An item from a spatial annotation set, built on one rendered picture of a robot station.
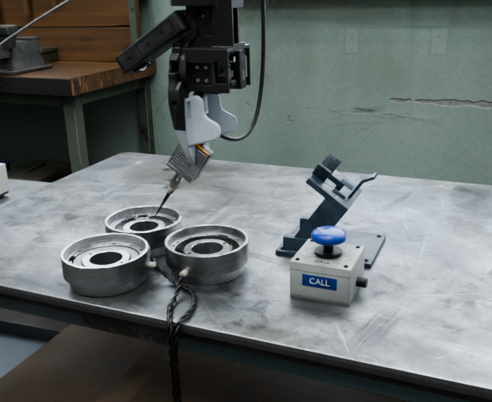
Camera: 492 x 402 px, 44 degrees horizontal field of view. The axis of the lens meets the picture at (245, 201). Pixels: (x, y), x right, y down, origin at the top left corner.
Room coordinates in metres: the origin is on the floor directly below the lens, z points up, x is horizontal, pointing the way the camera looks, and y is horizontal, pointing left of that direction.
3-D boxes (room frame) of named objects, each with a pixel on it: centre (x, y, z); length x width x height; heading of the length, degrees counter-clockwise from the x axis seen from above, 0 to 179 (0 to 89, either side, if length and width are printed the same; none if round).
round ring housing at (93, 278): (0.68, 0.17, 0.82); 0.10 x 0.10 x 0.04
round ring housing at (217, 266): (0.70, 0.05, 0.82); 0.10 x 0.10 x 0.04
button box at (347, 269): (0.64, -0.10, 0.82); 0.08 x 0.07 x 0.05; 66
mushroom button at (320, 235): (0.64, -0.09, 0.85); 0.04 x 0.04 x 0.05
